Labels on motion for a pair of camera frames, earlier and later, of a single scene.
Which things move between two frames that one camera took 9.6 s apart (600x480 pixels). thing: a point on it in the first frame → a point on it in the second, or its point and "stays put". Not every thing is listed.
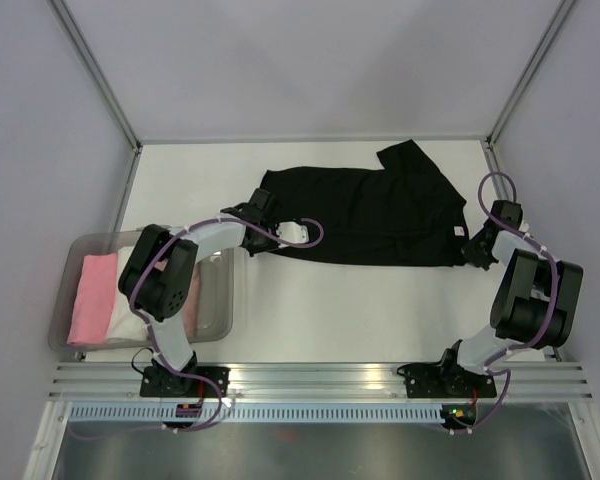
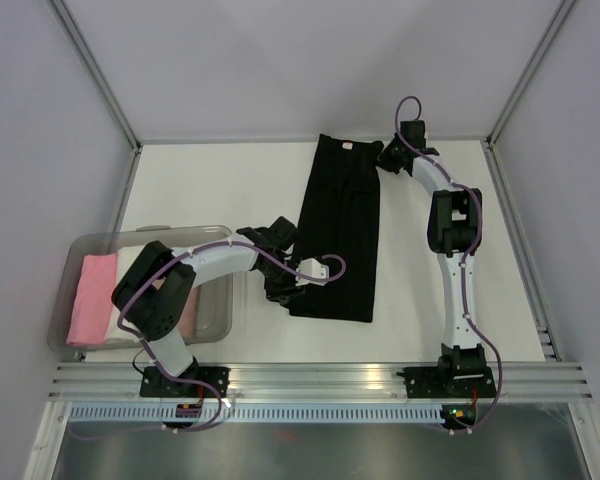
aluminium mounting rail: [320, 380] stays put
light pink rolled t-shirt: [191, 309] stays put
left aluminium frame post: [98, 73] stays put
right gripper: [474, 258] → [383, 158]
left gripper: [253, 250] → [282, 295]
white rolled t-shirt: [124, 323] stays put
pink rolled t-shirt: [92, 307] stays put
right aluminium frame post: [532, 64] stays put
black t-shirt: [403, 214] → [341, 215]
